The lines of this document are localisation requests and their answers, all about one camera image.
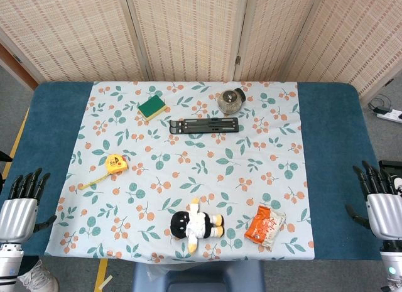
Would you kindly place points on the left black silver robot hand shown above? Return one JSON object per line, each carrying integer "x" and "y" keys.
{"x": 17, "y": 216}

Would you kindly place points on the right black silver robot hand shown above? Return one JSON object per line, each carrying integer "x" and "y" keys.
{"x": 384, "y": 215}

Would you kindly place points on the yellow tape measure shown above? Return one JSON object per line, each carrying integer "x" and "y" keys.
{"x": 114, "y": 164}

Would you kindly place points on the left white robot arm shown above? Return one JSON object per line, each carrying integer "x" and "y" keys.
{"x": 7, "y": 262}

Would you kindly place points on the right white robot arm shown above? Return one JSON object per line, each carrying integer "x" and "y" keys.
{"x": 392, "y": 260}

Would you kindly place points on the black object at table edge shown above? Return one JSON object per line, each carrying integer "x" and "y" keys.
{"x": 4, "y": 156}

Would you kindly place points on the white sneaker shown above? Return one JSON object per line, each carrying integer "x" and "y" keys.
{"x": 39, "y": 281}

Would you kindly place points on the blue table cover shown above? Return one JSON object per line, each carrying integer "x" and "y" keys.
{"x": 333, "y": 132}

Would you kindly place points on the white power strip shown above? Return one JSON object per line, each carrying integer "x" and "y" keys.
{"x": 391, "y": 116}

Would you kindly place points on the black power adapter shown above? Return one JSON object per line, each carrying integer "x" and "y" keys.
{"x": 382, "y": 110}

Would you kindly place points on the orange white snack packet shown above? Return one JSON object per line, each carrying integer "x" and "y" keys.
{"x": 262, "y": 226}

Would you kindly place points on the green yellow sponge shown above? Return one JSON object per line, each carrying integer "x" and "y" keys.
{"x": 151, "y": 106}

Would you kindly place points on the floral print tablecloth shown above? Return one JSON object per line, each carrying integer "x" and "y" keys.
{"x": 188, "y": 179}

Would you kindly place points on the black white plush penguin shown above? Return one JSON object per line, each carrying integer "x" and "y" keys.
{"x": 201, "y": 226}

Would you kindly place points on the glass jar with black lid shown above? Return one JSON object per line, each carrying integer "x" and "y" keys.
{"x": 229, "y": 102}

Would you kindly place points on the black folding stand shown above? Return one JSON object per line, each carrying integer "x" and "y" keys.
{"x": 204, "y": 125}

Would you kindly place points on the woven folding screen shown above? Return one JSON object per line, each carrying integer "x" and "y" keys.
{"x": 188, "y": 31}

